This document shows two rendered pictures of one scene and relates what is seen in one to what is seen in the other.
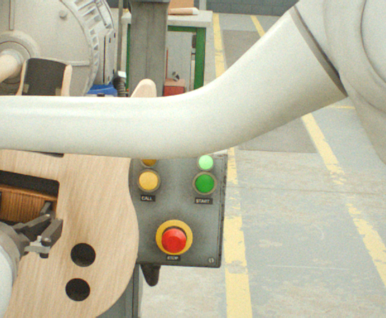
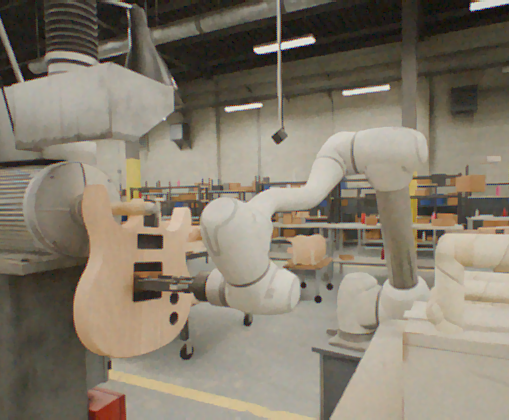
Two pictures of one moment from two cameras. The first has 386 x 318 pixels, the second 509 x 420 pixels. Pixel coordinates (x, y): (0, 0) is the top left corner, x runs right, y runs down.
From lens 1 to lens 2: 1.08 m
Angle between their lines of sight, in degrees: 67
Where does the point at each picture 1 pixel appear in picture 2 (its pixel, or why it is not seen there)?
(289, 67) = (337, 173)
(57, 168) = (161, 254)
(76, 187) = (169, 263)
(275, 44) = (331, 166)
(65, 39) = (112, 195)
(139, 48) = not seen: outside the picture
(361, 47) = (417, 152)
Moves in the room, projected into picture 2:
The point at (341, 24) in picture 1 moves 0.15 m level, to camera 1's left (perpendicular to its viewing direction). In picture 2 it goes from (408, 148) to (402, 139)
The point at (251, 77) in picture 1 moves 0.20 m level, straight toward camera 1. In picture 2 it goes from (329, 177) to (400, 173)
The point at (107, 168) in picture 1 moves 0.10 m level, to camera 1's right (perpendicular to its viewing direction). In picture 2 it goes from (179, 250) to (200, 246)
